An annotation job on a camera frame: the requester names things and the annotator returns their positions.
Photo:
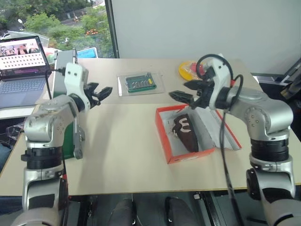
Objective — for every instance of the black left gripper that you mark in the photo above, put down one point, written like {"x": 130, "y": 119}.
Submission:
{"x": 90, "y": 97}

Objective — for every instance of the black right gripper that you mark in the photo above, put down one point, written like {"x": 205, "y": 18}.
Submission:
{"x": 205, "y": 94}

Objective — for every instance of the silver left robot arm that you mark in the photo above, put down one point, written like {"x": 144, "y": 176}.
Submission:
{"x": 44, "y": 122}

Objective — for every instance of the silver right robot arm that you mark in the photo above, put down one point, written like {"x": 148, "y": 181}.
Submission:
{"x": 270, "y": 110}

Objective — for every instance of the orange shoebox with lid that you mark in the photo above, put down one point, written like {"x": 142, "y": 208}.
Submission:
{"x": 188, "y": 155}

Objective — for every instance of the yellow round plate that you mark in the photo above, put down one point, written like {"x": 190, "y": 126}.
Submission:
{"x": 184, "y": 71}

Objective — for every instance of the red plastic toy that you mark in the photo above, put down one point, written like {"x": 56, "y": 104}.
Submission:
{"x": 194, "y": 67}

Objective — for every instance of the blue box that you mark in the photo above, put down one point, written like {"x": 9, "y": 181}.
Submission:
{"x": 87, "y": 53}

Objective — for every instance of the green and silver machine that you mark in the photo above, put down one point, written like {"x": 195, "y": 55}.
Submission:
{"x": 61, "y": 73}

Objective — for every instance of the green tool bit set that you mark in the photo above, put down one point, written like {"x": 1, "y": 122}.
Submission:
{"x": 141, "y": 82}

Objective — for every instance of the brown shoe with white print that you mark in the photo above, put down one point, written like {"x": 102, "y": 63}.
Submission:
{"x": 188, "y": 136}

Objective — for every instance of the open grey laptop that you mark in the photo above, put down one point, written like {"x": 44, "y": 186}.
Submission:
{"x": 21, "y": 89}

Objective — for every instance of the crumpled clear plastic bag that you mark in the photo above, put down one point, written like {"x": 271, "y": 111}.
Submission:
{"x": 15, "y": 131}

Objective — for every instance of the black equipment beside table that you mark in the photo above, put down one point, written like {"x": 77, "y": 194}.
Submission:
{"x": 282, "y": 75}

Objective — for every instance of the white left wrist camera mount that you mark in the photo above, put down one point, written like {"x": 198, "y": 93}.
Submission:
{"x": 75, "y": 80}

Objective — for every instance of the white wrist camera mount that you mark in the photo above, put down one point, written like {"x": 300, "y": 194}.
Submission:
{"x": 219, "y": 77}
{"x": 75, "y": 80}

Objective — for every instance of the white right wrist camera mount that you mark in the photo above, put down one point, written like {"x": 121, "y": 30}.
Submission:
{"x": 219, "y": 77}

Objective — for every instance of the black window frame post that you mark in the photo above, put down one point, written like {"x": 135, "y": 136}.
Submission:
{"x": 111, "y": 28}

